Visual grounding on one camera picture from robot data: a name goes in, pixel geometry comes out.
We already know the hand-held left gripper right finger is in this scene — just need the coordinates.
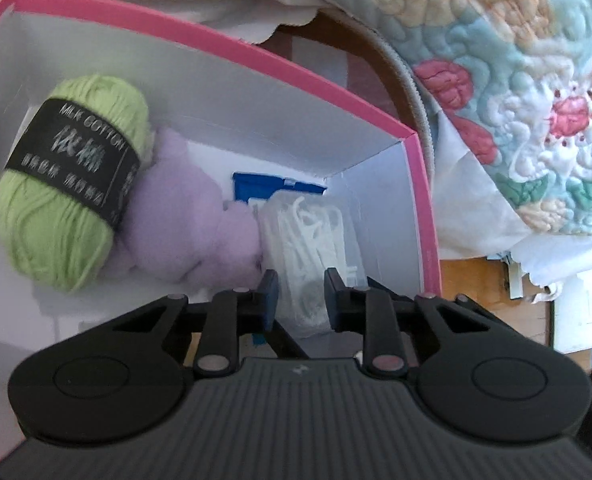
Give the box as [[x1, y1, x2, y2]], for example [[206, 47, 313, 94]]
[[323, 267, 497, 377]]

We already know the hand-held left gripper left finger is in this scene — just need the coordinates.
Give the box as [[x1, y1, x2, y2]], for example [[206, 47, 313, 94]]
[[111, 269, 281, 377]]

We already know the green yarn ball black label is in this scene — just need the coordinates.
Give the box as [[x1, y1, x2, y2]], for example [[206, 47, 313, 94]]
[[0, 74, 153, 294]]

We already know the blue snack packet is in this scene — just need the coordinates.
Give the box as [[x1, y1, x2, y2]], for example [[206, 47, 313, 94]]
[[233, 171, 327, 205]]

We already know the clear bag of floss picks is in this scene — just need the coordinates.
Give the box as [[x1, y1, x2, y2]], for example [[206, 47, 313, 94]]
[[255, 197, 365, 342]]

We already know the pink cardboard box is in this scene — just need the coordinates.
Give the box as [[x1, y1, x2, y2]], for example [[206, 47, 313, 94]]
[[0, 0, 443, 467]]

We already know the white lace-edged cloth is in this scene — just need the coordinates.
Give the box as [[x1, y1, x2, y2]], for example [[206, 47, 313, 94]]
[[425, 105, 592, 303]]

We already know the floral quilted blanket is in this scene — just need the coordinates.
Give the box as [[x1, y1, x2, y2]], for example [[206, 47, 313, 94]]
[[276, 0, 592, 237]]

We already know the white tag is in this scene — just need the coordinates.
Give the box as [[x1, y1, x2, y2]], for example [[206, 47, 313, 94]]
[[507, 255, 525, 300]]

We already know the purple plush toy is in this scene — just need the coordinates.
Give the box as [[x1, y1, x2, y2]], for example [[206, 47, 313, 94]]
[[110, 127, 265, 292]]

